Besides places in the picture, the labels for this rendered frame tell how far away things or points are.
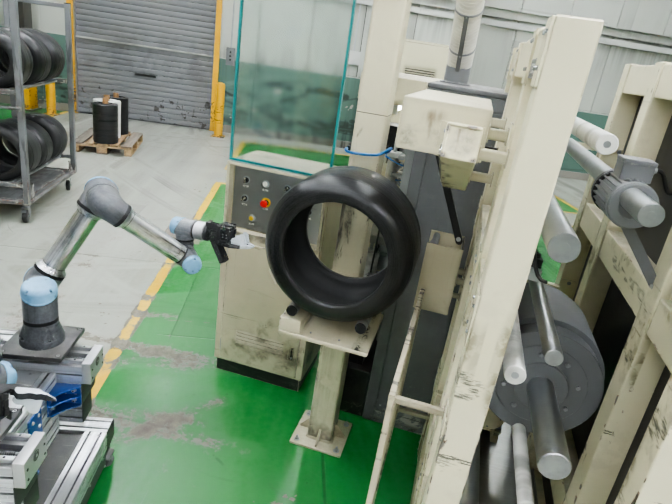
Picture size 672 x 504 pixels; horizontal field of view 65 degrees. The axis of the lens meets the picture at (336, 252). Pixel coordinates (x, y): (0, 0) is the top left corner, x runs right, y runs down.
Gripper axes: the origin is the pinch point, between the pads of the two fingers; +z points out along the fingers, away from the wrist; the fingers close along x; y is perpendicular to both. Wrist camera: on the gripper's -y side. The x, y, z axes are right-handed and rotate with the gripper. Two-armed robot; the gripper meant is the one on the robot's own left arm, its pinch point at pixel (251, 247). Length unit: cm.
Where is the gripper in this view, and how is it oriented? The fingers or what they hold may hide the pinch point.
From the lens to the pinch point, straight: 214.4
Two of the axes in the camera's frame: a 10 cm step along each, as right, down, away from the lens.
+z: 9.6, 2.2, -1.9
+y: 1.4, -9.2, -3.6
